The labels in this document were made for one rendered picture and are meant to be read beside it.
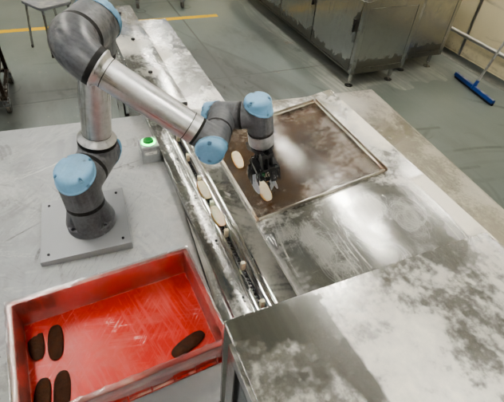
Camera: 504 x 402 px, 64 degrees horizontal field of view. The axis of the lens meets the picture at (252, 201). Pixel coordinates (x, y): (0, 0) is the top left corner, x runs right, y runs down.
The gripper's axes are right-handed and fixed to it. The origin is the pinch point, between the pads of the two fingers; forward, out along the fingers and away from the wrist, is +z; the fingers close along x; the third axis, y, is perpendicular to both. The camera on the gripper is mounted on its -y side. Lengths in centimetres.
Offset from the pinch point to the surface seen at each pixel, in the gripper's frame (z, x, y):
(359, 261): 5.5, 17.1, 33.9
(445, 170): 27, 81, -6
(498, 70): 142, 318, -202
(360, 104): 27, 72, -63
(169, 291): 6.2, -37.3, 23.4
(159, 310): 5, -41, 29
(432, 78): 144, 253, -220
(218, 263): 5.1, -21.6, 20.0
